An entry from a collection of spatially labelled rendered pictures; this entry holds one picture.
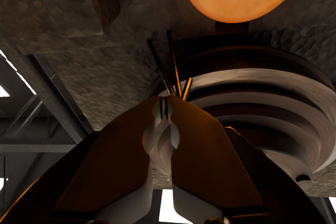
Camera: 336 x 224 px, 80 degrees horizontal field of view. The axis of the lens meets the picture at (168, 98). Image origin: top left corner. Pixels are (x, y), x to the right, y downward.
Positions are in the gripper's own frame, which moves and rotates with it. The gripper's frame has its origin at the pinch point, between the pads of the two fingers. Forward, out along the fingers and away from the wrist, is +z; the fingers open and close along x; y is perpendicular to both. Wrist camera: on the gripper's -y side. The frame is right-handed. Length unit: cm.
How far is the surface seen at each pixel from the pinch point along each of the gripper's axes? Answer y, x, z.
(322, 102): 12.5, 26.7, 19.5
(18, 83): 351, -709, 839
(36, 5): -4.4, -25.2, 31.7
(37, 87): 160, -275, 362
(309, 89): 9.8, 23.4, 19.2
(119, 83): 17.2, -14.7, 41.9
